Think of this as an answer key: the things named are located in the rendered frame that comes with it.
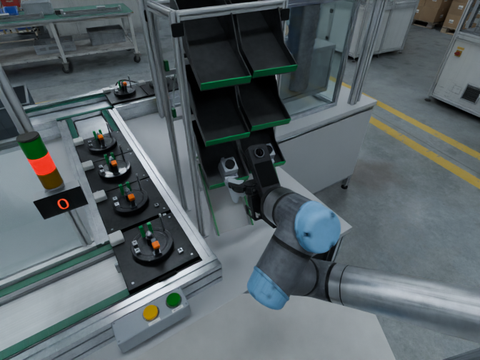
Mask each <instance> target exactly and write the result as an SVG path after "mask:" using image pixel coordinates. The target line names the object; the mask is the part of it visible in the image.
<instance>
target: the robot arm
mask: <svg viewBox="0 0 480 360"><path fill-rule="evenodd" d="M245 154H246V158H247V161H248V163H249V167H250V169H251V173H252V176H253V178H254V179H251V180H248V181H245V182H244V180H236V179H231V178H230V177H229V178H227V179H226V180H224V183H225V185H226V186H227V187H228V188H229V192H230V194H231V198H232V200H233V202H235V203H238V201H239V197H240V196H242V197H243V196H245V194H246V195H247V196H248V197H247V198H248V203H249V206H250V207H251V208H249V207H248V206H247V205H245V207H246V214H248V215H249V216H250V217H251V218H252V219H253V220H254V221H258V220H260V219H263V220H264V221H265V222H266V223H267V224H268V225H269V226H271V227H272V228H273V229H275V228H276V230H275V232H274V234H273V236H272V237H271V239H270V241H269V243H268V244H267V246H266V248H265V250H264V252H263V254H262V255H261V257H260V259H259V261H258V262H257V264H256V266H254V270H253V272H252V274H251V276H250V278H249V280H248V283H247V289H248V291H249V293H250V294H251V295H252V296H253V297H254V298H255V299H256V300H257V301H258V302H259V303H260V304H262V305H264V306H266V307H268V308H270V309H273V310H279V309H282V308H283V307H284V305H285V303H286V302H287V301H288V300H289V297H290V295H292V296H307V297H312V298H315V299H320V300H323V301H327V302H331V303H334V304H339V305H342V306H347V307H350V308H353V309H357V310H360V311H365V312H368V313H370V314H375V315H378V316H382V317H386V318H388V319H393V320H396V321H400V322H404V323H407V324H411V325H414V326H419V327H421V328H425V329H429V330H432V331H437V332H439V333H443V334H447V335H450V336H455V337H457V338H460V339H465V340H468V341H472V342H476V343H478V344H480V288H479V287H474V286H467V285H462V284H455V283H450V282H445V281H437V280H433V279H425V278H421V277H417V276H409V275H404V274H397V273H392V272H387V271H380V270H376V269H368V268H364V267H359V266H351V265H347V264H338V263H334V262H331V261H323V260H320V259H313V258H311V257H312V255H313V254H314V253H315V254H322V253H325V252H327V251H328V250H329V249H330V248H331V247H332V246H334V245H335V244H336V243H337V241H338V240H339V237H340V233H341V224H340V221H339V218H338V216H337V215H336V214H335V213H334V212H333V211H332V210H330V209H328V208H326V207H325V206H324V205H322V204H321V203H319V202H317V201H313V200H311V199H308V198H306V197H305V196H302V195H301V194H298V193H296V192H295V191H292V190H291V189H288V188H284V187H282V186H281V185H280V183H279V179H278V177H277V175H276V171H275V168H274V165H273V163H272V160H271V157H270V154H269V150H268V149H267V146H266V144H264V143H262V144H256V145H252V146H249V147H248V149H247V150H246V151H245ZM249 210H250V211H251V214H252V215H251V214H249ZM255 212H256V213H257V214H260V215H258V218H257V217H256V213H255ZM442 360H480V348H478V349H474V350H471V351H468V352H465V353H462V354H458V355H456V356H452V357H449V358H446V359H442Z"/></svg>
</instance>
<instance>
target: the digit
mask: <svg viewBox="0 0 480 360"><path fill-rule="evenodd" d="M49 201H50V202H51V204H52V205H53V207H54V208H55V210H56V212H57V213H58V214H59V213H61V212H63V211H67V210H69V209H72V208H75V206H74V204H73V202H72V200H71V198H70V196H69V194H68V193H65V194H62V195H59V196H55V197H53V198H50V199H49Z"/></svg>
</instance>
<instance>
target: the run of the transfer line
mask: <svg viewBox="0 0 480 360"><path fill-rule="evenodd" d="M169 100H170V104H171V108H173V107H174V105H173V92H172V91H171V92H169ZM174 102H175V107H178V106H181V100H180V95H179V90H176V91H174ZM23 108H24V111H25V112H26V115H27V116H28V118H29V121H30V122H31V124H32V126H33V128H34V130H35V131H37V132H38V133H39V135H40V137H41V138H42V140H43V141H49V140H52V139H57V138H60V137H61V133H60V131H59V127H60V126H62V127H64V126H65V125H67V126H68V128H69V126H74V127H75V129H76V130H77V129H82V128H86V127H89V126H94V125H97V124H102V123H105V122H107V121H106V117H109V116H111V114H115V113H117V112H118V113H119V115H120V116H121V118H122V119H123V120H124V121H126V120H129V119H134V118H137V117H140V116H145V115H148V114H153V113H156V112H159V111H158V107H157V102H156V96H150V97H146V98H142V99H137V100H134V101H128V102H125V103H122V104H116V105H113V106H112V105H111V104H110V103H109V101H108V99H107V98H106V97H105V95H104V93H103V90H100V91H94V92H90V93H86V94H80V95H76V96H70V97H66V98H62V99H57V100H53V101H47V102H43V103H39V104H33V105H29V106H23Z"/></svg>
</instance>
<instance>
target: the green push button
mask: <svg viewBox="0 0 480 360"><path fill-rule="evenodd" d="M180 301H181V299H180V296H179V295H178V294H177V293H171V294H169V295H168V296H167V298H166V302H167V304H168V305H169V306H170V307H175V306H177V305H178V304H179V303H180Z"/></svg>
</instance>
